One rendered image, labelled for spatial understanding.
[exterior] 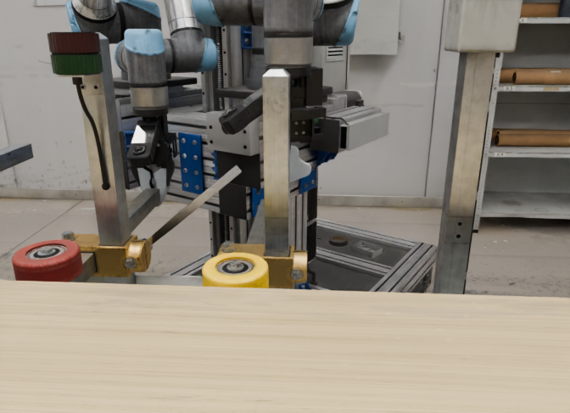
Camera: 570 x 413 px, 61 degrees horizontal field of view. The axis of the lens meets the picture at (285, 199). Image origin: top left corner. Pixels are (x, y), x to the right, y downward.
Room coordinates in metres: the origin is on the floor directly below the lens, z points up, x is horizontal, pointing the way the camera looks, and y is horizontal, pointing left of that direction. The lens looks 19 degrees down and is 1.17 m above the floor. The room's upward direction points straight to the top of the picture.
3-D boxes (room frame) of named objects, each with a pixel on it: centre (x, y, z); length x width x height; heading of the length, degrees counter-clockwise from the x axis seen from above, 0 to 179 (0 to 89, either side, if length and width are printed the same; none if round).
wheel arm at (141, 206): (0.76, 0.30, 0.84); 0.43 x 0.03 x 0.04; 176
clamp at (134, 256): (0.68, 0.28, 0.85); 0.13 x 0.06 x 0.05; 86
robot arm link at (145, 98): (1.01, 0.28, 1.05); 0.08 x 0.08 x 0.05
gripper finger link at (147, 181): (1.01, 0.29, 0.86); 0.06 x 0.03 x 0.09; 177
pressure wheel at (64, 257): (0.57, 0.31, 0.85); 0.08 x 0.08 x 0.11
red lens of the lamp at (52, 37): (0.64, 0.26, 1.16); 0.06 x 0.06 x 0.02
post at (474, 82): (0.65, -0.25, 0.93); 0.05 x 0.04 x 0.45; 86
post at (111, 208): (0.68, 0.26, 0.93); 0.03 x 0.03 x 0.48; 86
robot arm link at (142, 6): (1.56, 0.44, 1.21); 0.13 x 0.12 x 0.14; 119
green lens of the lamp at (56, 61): (0.64, 0.26, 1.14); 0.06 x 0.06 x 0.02
